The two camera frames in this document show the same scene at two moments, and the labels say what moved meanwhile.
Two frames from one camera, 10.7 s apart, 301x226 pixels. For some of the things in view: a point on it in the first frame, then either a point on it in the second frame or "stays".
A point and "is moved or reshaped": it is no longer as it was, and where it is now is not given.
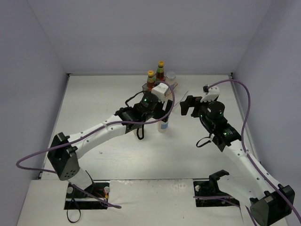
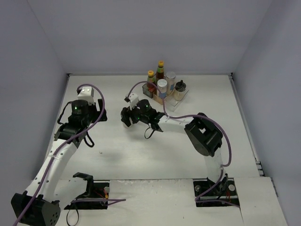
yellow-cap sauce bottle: [160, 72] stays
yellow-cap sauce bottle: [150, 80] stays
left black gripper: [163, 111] → [99, 113]
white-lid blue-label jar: [162, 126] is moved or reshaped
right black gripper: [194, 106] → [127, 115]
